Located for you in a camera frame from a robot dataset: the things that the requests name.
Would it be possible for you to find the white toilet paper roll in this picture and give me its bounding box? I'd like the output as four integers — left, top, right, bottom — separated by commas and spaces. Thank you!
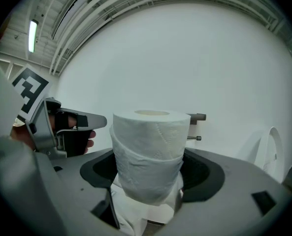
109, 109, 192, 206

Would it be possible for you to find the lit tube light fixture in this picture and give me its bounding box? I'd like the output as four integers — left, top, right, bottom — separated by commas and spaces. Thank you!
28, 19, 39, 54

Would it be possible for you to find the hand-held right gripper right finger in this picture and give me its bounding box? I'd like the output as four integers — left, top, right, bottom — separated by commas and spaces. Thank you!
145, 147, 292, 236

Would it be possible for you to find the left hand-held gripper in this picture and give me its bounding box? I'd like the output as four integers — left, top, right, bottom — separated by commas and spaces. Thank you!
11, 63, 108, 160

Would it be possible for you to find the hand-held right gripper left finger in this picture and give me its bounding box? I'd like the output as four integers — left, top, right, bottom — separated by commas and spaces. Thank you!
34, 147, 121, 236

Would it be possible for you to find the metal toilet paper holder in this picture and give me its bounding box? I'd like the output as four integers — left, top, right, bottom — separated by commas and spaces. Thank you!
186, 113, 207, 142

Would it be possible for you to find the unlit long light fixture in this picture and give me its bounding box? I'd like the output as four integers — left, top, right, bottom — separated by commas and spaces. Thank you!
51, 0, 82, 41

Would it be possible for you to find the person's left forearm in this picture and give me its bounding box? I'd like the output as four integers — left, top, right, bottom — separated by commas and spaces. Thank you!
10, 125, 37, 152

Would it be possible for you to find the person's left hand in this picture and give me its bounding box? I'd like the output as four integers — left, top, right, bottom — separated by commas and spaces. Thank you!
48, 110, 97, 158

